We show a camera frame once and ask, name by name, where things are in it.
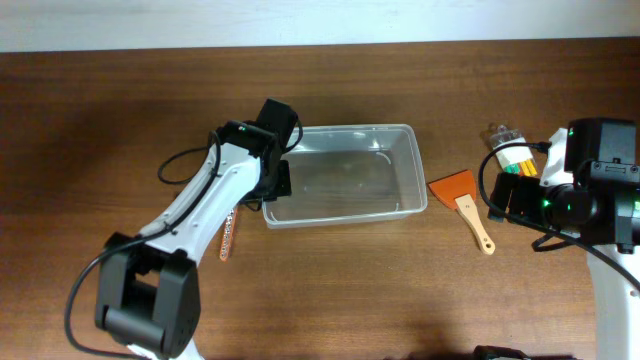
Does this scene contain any clear plastic storage container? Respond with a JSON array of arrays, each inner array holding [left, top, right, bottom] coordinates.
[[262, 124, 428, 229]]

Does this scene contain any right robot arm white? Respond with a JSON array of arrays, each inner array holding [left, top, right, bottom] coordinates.
[[478, 117, 639, 359]]

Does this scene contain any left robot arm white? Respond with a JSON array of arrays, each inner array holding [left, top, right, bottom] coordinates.
[[95, 99, 300, 359]]

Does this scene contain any orange scraper with wooden handle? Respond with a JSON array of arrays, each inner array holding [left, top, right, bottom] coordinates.
[[428, 170, 496, 255]]

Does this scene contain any clear case of screwdrivers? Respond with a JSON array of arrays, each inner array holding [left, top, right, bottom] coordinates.
[[481, 124, 538, 177]]

